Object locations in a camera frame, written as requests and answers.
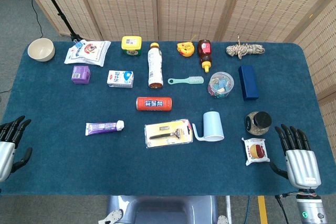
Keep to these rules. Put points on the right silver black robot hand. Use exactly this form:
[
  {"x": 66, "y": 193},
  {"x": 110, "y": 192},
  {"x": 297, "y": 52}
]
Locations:
[{"x": 302, "y": 166}]

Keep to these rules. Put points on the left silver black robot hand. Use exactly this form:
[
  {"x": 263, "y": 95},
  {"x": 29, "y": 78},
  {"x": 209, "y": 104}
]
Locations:
[{"x": 6, "y": 155}]

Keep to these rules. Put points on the purple toothpaste tube white cap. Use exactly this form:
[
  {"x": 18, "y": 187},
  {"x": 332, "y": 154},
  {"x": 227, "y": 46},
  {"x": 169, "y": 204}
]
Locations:
[{"x": 101, "y": 128}]

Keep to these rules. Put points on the razor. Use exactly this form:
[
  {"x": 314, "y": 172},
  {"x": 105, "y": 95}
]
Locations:
[{"x": 168, "y": 133}]

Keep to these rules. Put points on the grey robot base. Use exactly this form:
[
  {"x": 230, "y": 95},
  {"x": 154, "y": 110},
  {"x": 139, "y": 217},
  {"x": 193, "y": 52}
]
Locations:
[{"x": 162, "y": 209}]

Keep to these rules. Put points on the white snack packet fruit picture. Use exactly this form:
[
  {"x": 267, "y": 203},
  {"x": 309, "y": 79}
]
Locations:
[{"x": 256, "y": 151}]

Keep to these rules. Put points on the glass jar black lid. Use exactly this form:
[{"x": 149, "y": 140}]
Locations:
[{"x": 258, "y": 123}]

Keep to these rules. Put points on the blue tablecloth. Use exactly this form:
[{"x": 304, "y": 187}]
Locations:
[{"x": 65, "y": 103}]

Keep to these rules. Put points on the white pole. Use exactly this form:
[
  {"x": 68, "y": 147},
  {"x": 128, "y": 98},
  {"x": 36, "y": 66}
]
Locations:
[{"x": 228, "y": 208}]

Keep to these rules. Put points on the light blue plastic mug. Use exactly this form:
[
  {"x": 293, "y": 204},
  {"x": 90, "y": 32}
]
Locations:
[{"x": 212, "y": 124}]

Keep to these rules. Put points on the dark blue rectangular box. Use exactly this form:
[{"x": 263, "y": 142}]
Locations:
[{"x": 248, "y": 82}]

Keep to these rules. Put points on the small purple carton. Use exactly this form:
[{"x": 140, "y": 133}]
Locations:
[{"x": 81, "y": 74}]

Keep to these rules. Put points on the beige bowl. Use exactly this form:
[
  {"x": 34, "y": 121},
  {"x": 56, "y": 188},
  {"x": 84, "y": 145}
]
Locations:
[{"x": 41, "y": 50}]

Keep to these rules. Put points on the clear jar of binder clips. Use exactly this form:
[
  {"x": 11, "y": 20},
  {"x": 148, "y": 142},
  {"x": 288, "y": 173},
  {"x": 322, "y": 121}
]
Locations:
[{"x": 220, "y": 85}]

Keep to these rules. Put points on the white snack bag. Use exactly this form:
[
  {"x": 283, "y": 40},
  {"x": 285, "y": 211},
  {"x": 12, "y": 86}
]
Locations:
[{"x": 88, "y": 52}]

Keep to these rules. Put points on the white blue milk carton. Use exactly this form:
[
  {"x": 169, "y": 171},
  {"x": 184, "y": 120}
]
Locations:
[{"x": 120, "y": 79}]

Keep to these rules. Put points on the mint green brush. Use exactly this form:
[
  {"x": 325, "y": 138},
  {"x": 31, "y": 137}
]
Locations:
[{"x": 194, "y": 80}]

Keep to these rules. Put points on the honey bottle yellow nozzle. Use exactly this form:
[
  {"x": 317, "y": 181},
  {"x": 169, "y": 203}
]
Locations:
[{"x": 204, "y": 51}]

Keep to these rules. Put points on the black tripod stand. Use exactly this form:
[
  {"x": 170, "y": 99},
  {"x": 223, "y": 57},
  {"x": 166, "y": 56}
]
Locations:
[{"x": 58, "y": 11}]

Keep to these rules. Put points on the orange soda can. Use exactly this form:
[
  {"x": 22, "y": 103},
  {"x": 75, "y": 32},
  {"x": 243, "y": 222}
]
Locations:
[{"x": 153, "y": 104}]

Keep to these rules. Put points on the yellow tape measure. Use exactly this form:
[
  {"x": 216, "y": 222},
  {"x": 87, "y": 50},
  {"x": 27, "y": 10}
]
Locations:
[{"x": 186, "y": 49}]

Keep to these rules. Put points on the green jar yellow lid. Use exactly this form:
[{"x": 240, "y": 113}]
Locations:
[{"x": 131, "y": 44}]

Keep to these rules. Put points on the tea bottle yellow cap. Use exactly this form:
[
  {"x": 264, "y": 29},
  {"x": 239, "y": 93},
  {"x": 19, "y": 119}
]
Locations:
[{"x": 155, "y": 64}]

